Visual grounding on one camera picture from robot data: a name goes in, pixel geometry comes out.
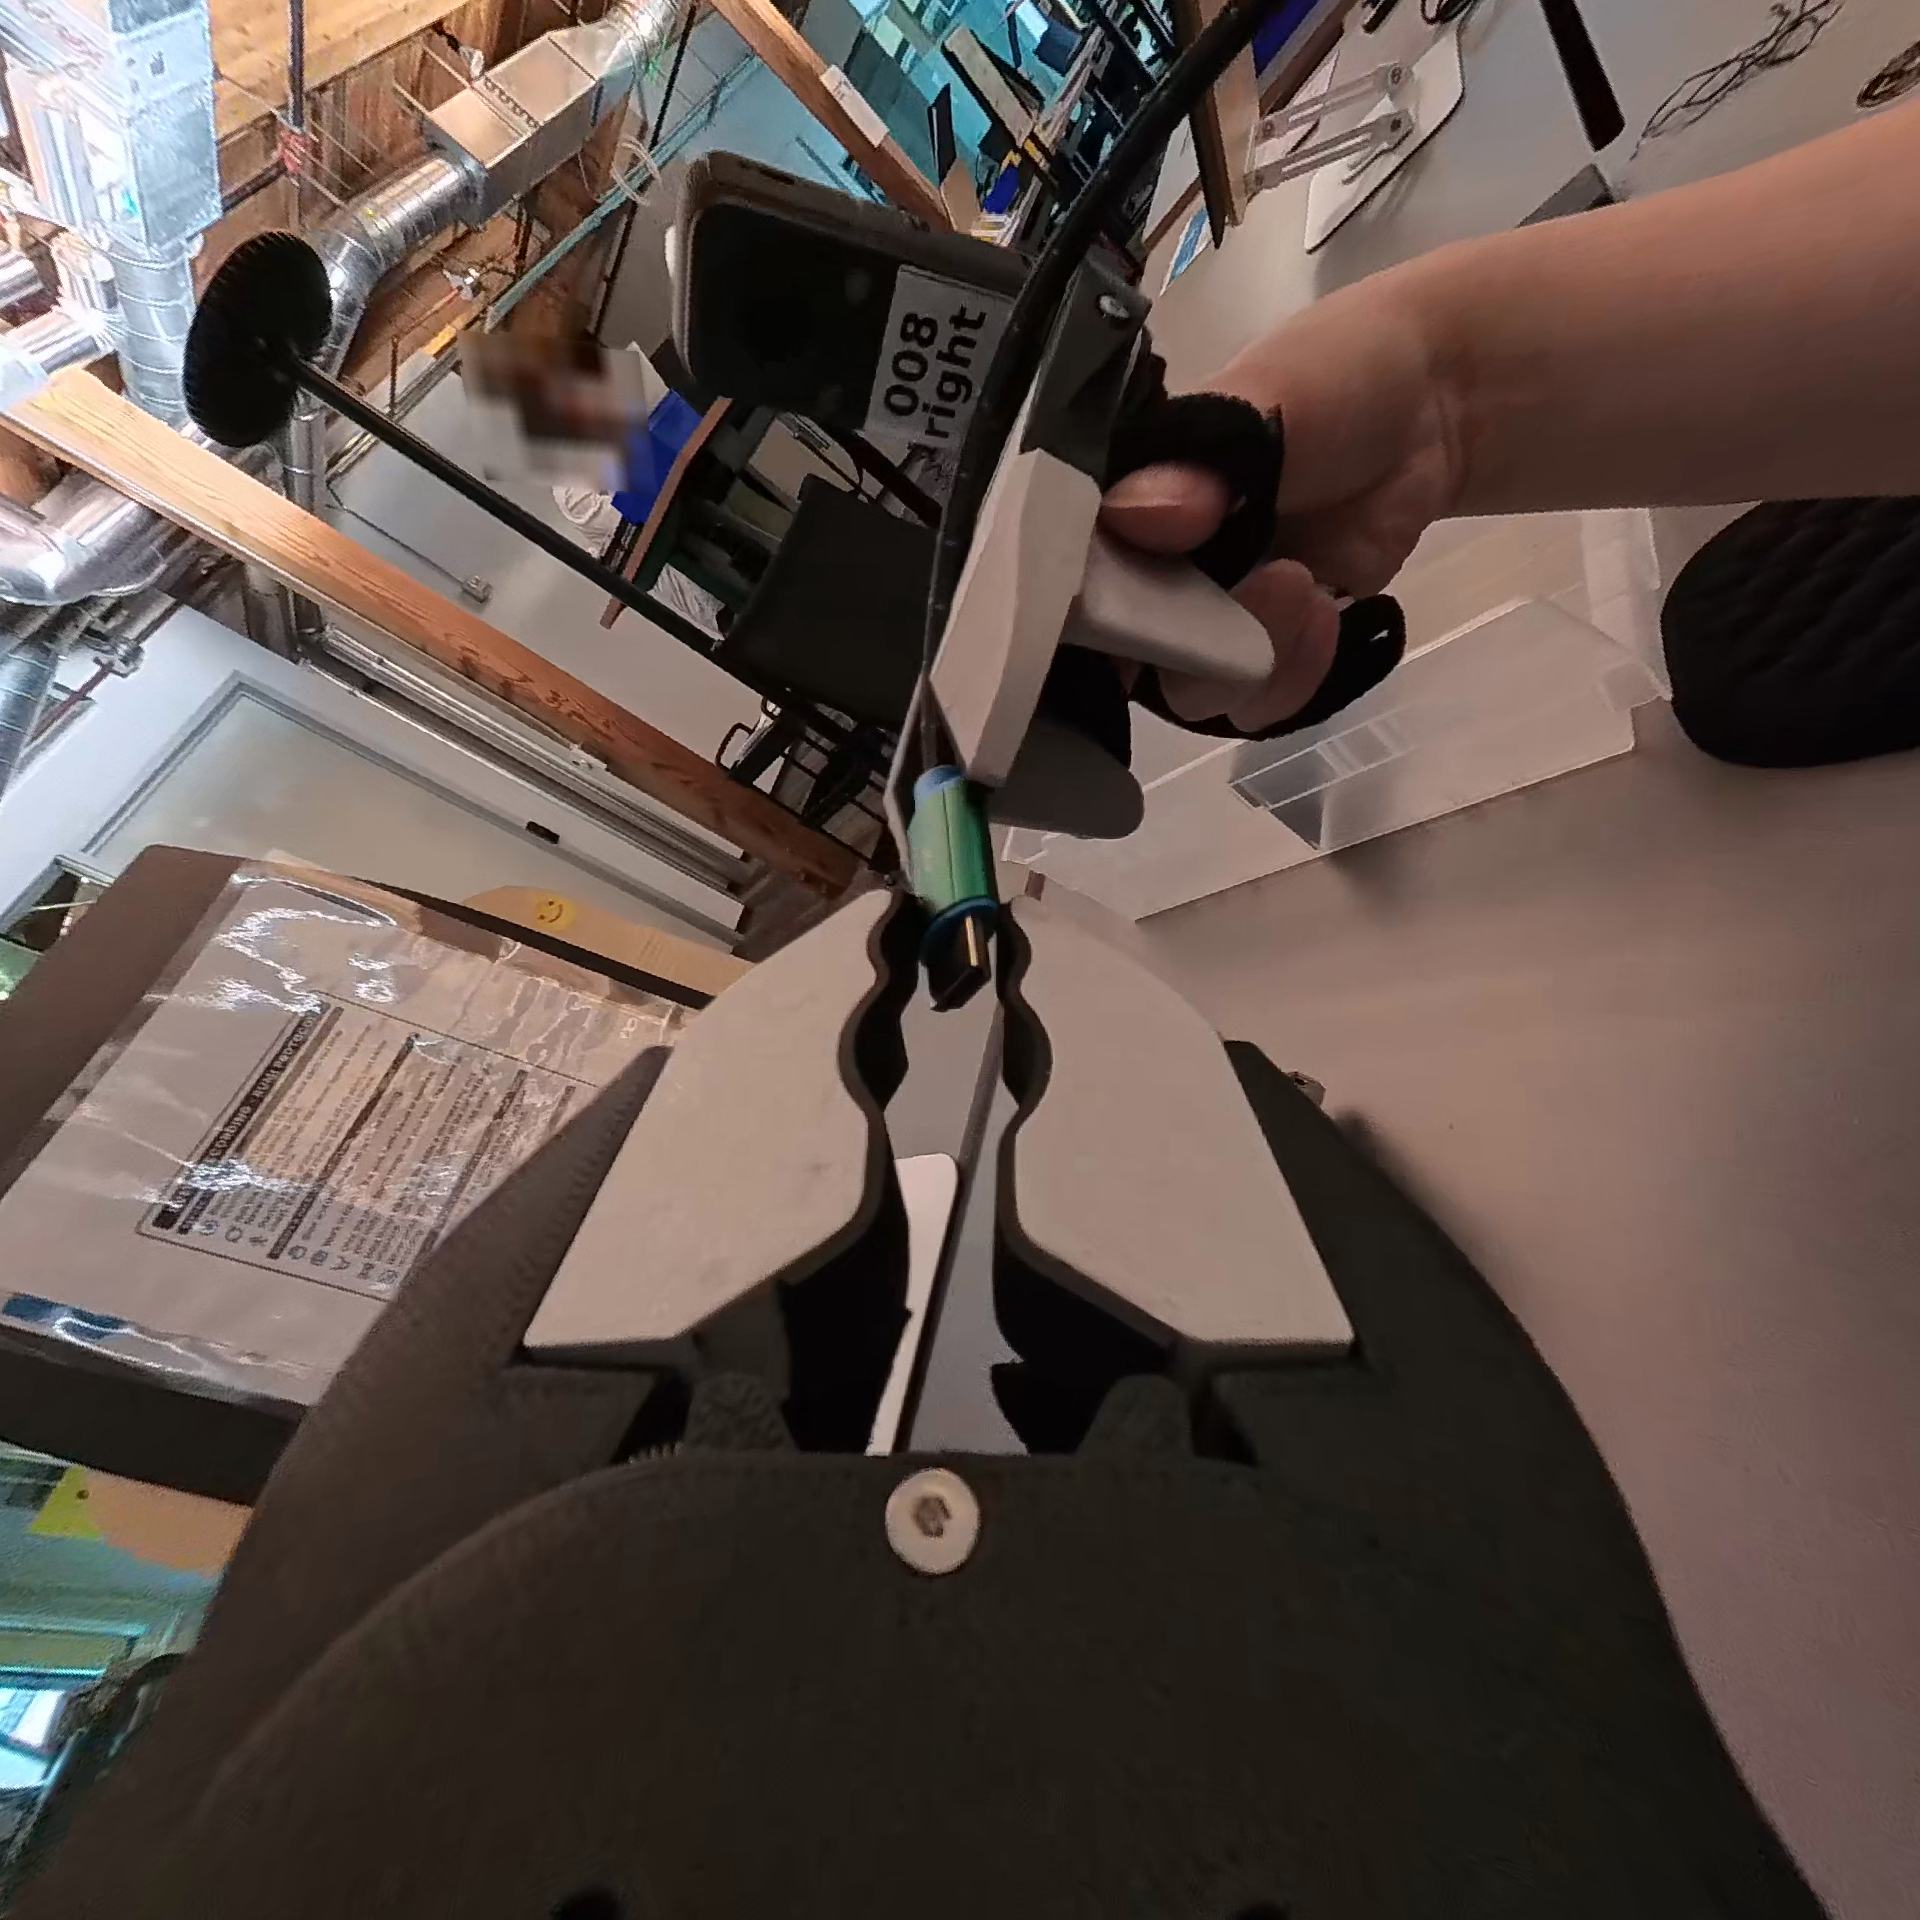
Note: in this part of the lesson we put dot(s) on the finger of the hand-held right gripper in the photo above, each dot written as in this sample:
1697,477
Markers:
907,779
1014,616

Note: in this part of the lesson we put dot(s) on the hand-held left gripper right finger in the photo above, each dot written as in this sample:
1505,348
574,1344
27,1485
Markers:
1171,1184

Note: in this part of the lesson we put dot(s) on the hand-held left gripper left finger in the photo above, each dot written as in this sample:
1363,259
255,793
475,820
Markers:
720,1184

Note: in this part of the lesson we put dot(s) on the grey hdmi switch box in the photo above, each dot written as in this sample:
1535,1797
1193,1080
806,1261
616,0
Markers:
961,1109

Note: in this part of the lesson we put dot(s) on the clear plastic organizer box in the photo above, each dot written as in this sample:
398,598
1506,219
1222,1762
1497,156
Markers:
1440,705

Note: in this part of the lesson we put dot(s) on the person's right forearm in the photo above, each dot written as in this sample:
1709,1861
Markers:
1695,299

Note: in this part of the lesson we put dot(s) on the black elbow rest pad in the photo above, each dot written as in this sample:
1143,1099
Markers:
1799,629

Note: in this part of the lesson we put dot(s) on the person's right hand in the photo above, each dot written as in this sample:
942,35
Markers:
1382,420

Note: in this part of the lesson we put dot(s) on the blue storage bin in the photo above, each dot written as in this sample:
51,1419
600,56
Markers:
651,450

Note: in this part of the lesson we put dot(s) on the black metal workbench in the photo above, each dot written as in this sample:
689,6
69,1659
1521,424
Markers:
667,504

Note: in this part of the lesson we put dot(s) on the printed instruction sheet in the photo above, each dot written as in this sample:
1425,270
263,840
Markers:
330,1155

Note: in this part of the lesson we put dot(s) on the wooden ceiling beam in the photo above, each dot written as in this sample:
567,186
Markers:
376,586

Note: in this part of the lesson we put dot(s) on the black pole with round disc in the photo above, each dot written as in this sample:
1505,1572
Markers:
255,338

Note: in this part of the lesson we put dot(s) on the black wood-edged divider panel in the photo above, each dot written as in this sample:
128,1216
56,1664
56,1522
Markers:
105,961

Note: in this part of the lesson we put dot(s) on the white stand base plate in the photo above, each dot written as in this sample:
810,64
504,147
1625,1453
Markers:
1410,118

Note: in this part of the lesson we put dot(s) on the metal ventilation duct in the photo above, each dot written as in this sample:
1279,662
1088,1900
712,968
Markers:
149,225

